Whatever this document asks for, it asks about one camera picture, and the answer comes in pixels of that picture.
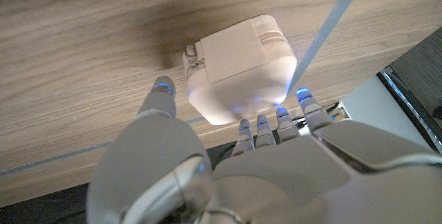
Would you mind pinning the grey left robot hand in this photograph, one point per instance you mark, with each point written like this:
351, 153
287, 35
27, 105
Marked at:
276, 182

